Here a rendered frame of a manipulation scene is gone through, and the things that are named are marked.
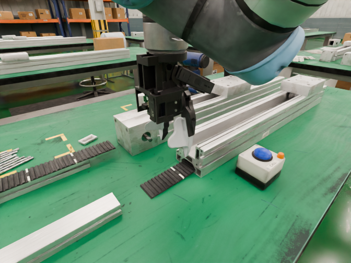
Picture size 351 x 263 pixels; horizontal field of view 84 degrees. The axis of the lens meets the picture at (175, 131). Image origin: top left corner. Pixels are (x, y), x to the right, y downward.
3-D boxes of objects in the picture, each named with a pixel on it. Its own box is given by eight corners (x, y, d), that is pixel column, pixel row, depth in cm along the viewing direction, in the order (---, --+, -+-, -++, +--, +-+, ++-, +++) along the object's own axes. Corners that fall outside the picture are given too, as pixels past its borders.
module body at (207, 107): (158, 145, 62) (156, 121, 58) (141, 133, 69) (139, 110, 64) (280, 93, 106) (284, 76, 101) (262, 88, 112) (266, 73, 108)
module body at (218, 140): (201, 178, 49) (203, 151, 45) (176, 159, 56) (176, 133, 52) (319, 103, 93) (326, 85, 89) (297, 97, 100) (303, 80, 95)
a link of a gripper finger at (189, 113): (178, 135, 41) (168, 95, 39) (184, 133, 42) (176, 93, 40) (192, 138, 38) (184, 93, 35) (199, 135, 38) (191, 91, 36)
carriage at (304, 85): (305, 103, 77) (311, 86, 74) (277, 96, 84) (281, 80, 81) (320, 94, 86) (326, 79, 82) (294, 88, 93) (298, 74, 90)
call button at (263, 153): (264, 165, 45) (266, 158, 44) (249, 157, 48) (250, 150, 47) (273, 158, 47) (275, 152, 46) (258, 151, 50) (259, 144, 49)
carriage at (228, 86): (225, 104, 76) (228, 87, 73) (205, 96, 83) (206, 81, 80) (249, 95, 85) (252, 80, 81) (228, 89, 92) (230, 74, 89)
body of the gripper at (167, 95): (137, 114, 40) (130, 51, 34) (170, 104, 45) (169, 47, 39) (158, 128, 35) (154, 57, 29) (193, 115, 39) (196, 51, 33)
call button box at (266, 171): (262, 191, 45) (269, 170, 42) (229, 169, 52) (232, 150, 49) (279, 176, 50) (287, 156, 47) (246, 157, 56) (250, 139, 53)
